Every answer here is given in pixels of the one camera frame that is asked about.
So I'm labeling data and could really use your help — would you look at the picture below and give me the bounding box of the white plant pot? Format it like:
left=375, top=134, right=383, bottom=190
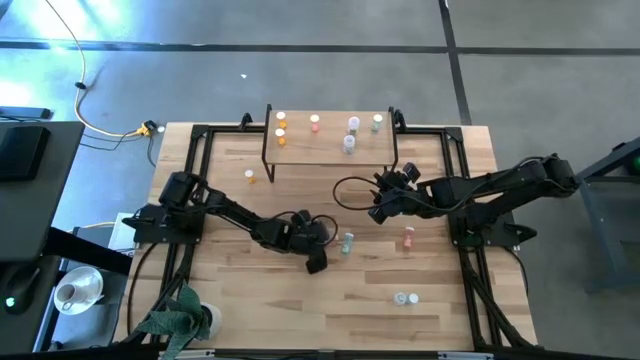
left=198, top=301, right=224, bottom=340

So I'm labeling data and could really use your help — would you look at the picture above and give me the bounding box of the white cup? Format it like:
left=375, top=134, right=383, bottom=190
left=55, top=282, right=81, bottom=307

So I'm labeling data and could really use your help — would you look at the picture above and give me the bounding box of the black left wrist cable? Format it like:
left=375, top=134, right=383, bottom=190
left=272, top=209, right=340, bottom=247

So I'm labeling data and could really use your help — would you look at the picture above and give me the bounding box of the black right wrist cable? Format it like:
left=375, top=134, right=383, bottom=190
left=332, top=175, right=386, bottom=212

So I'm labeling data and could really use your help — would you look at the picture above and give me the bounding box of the green potted plant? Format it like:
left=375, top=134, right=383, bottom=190
left=132, top=283, right=214, bottom=360

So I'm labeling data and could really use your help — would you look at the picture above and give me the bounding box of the black computer mouse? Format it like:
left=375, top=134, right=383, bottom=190
left=0, top=267, right=41, bottom=316

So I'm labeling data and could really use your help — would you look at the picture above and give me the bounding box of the silver frame bracket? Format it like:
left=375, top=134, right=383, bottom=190
left=158, top=349, right=216, bottom=359
left=438, top=351, right=495, bottom=360

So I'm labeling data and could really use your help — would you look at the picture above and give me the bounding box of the grey lower shelf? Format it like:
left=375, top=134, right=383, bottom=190
left=34, top=254, right=129, bottom=354

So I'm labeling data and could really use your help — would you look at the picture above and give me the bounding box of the black flat bar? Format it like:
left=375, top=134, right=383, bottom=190
left=0, top=105, right=53, bottom=121

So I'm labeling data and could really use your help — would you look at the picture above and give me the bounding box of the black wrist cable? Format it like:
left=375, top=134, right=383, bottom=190
left=272, top=209, right=340, bottom=247
left=332, top=175, right=386, bottom=212

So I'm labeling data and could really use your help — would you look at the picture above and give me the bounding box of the dark metal cart frame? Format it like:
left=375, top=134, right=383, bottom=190
left=574, top=134, right=640, bottom=296

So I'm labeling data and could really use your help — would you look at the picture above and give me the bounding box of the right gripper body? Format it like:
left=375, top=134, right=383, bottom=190
left=377, top=169, right=426, bottom=214

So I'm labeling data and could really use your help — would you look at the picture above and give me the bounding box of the black floor cable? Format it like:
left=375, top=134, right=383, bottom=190
left=79, top=130, right=157, bottom=169

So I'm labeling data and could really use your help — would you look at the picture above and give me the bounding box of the black rectangular device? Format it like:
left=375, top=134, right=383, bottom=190
left=0, top=124, right=52, bottom=182

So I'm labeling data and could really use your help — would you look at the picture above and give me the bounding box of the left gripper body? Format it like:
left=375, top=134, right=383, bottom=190
left=287, top=218, right=333, bottom=254

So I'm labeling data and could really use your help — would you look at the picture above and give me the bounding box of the yellow floor cable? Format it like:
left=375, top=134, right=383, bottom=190
left=43, top=0, right=144, bottom=139

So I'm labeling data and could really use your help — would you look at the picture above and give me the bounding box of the small wooden shelf rack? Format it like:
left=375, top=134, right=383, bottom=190
left=260, top=103, right=401, bottom=184

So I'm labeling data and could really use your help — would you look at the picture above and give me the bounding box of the black side desk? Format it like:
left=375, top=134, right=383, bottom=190
left=0, top=119, right=86, bottom=264

